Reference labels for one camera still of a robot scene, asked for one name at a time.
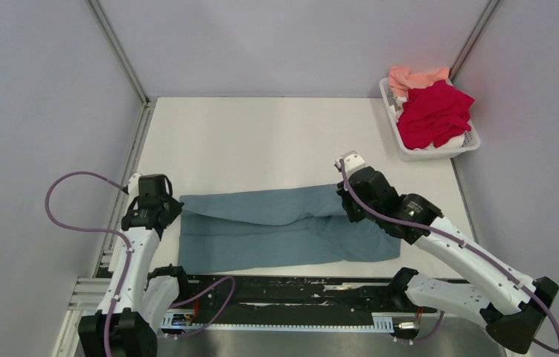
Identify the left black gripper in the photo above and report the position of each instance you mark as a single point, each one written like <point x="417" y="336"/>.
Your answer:
<point x="176" y="209"/>

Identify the left aluminium frame post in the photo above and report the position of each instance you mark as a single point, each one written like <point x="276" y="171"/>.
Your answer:
<point x="104" y="23"/>

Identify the white plastic laundry basket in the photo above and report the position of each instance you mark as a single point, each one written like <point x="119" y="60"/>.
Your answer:
<point x="472" y="140"/>

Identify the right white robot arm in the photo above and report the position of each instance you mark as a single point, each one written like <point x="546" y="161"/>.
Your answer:
<point x="513" y="308"/>

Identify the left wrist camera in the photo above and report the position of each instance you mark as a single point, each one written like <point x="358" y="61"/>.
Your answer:
<point x="131" y="188"/>

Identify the aluminium frame post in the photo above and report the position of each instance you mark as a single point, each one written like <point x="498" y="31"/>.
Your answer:
<point x="479" y="27"/>
<point x="104" y="23"/>

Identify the peach orange t-shirt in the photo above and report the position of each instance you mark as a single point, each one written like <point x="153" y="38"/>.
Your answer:
<point x="401" y="79"/>

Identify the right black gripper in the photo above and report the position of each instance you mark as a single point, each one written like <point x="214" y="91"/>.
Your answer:
<point x="342" y="192"/>

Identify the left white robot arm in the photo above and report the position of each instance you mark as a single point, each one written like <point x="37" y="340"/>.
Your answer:
<point x="127" y="320"/>

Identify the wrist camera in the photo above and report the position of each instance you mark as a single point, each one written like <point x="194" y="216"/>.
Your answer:
<point x="131" y="188"/>
<point x="350" y="163"/>

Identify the right aluminium frame post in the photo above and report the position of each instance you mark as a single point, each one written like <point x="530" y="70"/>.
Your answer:
<point x="479" y="27"/>

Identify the white slotted cable duct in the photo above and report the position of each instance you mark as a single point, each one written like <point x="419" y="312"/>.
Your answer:
<point x="379" y="324"/>

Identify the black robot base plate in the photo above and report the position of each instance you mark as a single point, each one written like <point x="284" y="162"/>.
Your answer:
<point x="257" y="299"/>

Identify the teal blue t-shirt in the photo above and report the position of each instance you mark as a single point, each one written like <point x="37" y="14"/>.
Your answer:
<point x="275" y="228"/>

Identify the red t-shirt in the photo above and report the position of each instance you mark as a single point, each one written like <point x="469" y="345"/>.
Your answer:
<point x="433" y="115"/>

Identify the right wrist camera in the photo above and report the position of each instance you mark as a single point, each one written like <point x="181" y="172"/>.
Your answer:
<point x="350" y="163"/>

